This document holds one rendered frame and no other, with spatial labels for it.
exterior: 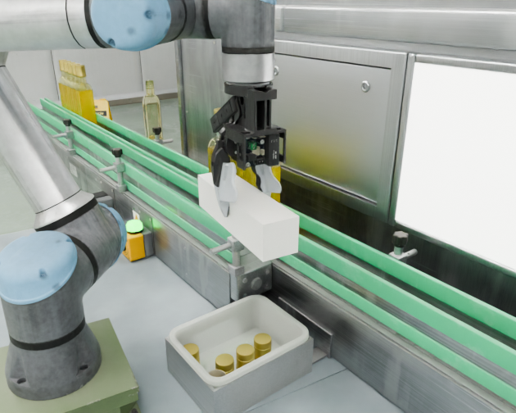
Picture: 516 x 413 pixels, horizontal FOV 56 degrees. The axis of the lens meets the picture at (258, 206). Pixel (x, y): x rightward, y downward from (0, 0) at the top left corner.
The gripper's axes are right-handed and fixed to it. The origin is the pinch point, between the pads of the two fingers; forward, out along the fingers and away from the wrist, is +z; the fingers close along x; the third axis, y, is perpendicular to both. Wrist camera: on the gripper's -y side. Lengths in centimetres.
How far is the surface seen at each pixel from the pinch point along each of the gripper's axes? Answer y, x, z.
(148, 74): -641, 176, 71
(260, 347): 1.9, 2.3, 29.2
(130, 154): -85, 3, 15
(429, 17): 2.4, 34.8, -28.2
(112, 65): -633, 125, 55
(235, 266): -11.9, 4.1, 19.2
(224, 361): 2.9, -5.8, 28.3
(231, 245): -11.7, 3.2, 14.0
